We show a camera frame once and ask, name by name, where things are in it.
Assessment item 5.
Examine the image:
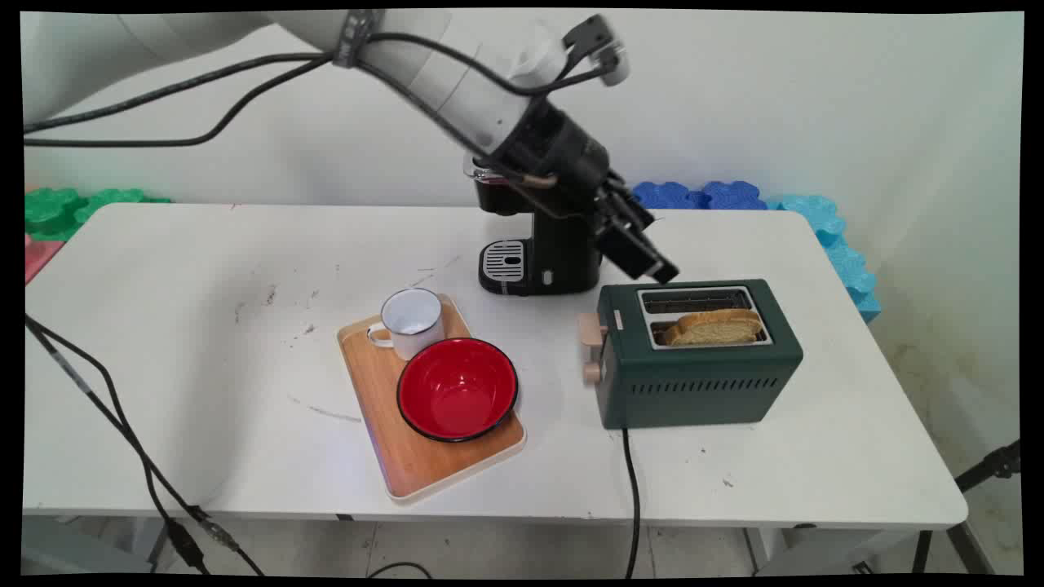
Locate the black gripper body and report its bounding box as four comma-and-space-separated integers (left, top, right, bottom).
493, 99, 613, 223

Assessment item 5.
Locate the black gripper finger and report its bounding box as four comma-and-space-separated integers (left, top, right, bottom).
591, 199, 680, 285
607, 172, 657, 232

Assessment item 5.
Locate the beige toaster lever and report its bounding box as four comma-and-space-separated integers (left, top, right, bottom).
577, 313, 609, 357

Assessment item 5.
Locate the dark blue foam mat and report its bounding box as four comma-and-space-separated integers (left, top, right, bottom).
631, 179, 769, 212

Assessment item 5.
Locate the black coffee machine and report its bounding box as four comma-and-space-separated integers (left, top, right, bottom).
463, 153, 605, 298

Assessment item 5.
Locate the toasted bread slice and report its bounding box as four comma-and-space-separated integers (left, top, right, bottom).
661, 308, 765, 348

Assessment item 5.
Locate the dark green toaster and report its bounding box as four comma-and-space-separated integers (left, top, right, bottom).
577, 279, 805, 431

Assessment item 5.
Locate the light blue foam mat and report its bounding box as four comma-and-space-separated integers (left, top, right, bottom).
765, 193, 884, 325

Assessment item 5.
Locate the white enamel mug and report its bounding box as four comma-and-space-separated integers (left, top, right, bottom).
365, 287, 447, 362

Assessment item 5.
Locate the red enamel bowl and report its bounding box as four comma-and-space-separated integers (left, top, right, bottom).
396, 336, 520, 444

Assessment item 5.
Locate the wooden serving tray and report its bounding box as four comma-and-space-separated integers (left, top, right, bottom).
336, 293, 528, 502

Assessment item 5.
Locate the black tripod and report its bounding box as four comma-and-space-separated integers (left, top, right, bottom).
911, 439, 1023, 576

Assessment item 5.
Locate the green foam mat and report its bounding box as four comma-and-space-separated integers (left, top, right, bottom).
24, 187, 173, 244

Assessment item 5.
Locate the pink foam mat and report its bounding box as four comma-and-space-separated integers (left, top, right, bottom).
24, 234, 65, 287

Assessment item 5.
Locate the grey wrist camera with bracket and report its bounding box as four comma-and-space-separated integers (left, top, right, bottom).
562, 14, 631, 87

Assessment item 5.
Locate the grey cable strap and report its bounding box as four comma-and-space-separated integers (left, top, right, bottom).
332, 10, 378, 69

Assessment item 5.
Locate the black toaster power cable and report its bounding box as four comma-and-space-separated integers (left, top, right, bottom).
622, 427, 644, 579

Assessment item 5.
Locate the black floor cable loop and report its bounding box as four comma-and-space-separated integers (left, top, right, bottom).
365, 561, 434, 579

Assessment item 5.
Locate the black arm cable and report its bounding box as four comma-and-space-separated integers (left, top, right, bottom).
23, 32, 609, 136
23, 55, 564, 221

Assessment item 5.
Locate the thin black cable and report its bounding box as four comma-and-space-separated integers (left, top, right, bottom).
24, 320, 211, 576

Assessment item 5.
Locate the black cable with connector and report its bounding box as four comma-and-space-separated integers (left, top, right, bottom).
24, 314, 267, 578

